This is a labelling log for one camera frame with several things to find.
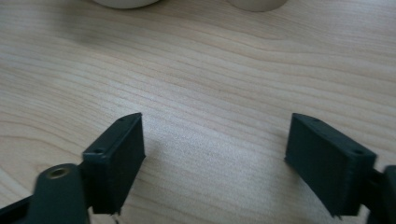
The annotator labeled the white bowl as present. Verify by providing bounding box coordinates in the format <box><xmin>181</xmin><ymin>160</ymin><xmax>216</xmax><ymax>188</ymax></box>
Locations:
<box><xmin>92</xmin><ymin>0</ymin><xmax>162</xmax><ymax>9</ymax></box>

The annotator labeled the white cup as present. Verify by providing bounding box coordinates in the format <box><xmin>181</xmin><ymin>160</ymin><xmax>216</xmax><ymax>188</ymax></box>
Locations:
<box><xmin>226</xmin><ymin>0</ymin><xmax>288</xmax><ymax>13</ymax></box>

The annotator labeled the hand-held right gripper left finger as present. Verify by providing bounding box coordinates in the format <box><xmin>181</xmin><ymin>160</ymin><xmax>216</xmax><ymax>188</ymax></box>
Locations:
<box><xmin>81</xmin><ymin>112</ymin><xmax>147</xmax><ymax>216</ymax></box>

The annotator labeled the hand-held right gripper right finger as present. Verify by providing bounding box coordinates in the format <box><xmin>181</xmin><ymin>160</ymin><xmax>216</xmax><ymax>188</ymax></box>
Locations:
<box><xmin>284</xmin><ymin>112</ymin><xmax>377</xmax><ymax>217</ymax></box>

